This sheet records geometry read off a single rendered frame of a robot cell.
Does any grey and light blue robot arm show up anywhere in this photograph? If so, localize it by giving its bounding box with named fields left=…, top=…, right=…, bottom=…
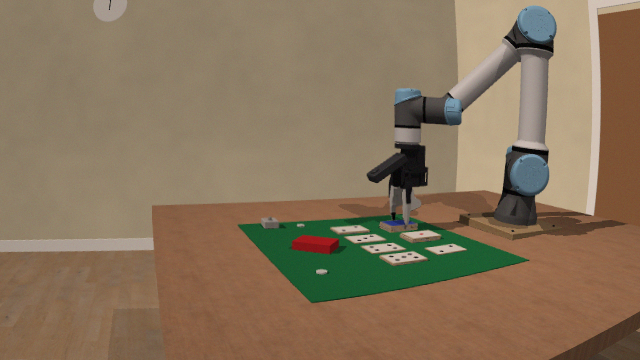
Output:
left=394, top=5, right=557, bottom=226

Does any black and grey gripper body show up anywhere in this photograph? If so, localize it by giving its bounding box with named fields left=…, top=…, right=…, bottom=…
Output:
left=391, top=143, right=428, bottom=189

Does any green felt mat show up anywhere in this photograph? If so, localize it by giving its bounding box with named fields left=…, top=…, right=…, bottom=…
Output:
left=237, top=215, right=529, bottom=303

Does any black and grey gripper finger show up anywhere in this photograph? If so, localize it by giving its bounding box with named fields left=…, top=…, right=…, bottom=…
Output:
left=389, top=176, right=403, bottom=220
left=401, top=175, right=421, bottom=226

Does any red rectangular block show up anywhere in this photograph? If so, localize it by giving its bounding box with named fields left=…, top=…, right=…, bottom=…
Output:
left=292, top=235, right=339, bottom=254

